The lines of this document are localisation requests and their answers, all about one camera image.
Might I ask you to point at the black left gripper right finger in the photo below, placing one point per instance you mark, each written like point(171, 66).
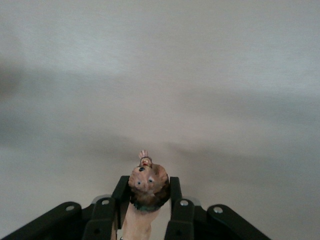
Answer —
point(185, 220)

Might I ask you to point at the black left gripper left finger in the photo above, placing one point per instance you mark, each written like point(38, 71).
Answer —
point(100, 220)

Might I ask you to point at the small brown lion statue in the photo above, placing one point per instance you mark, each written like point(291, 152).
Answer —
point(146, 185)

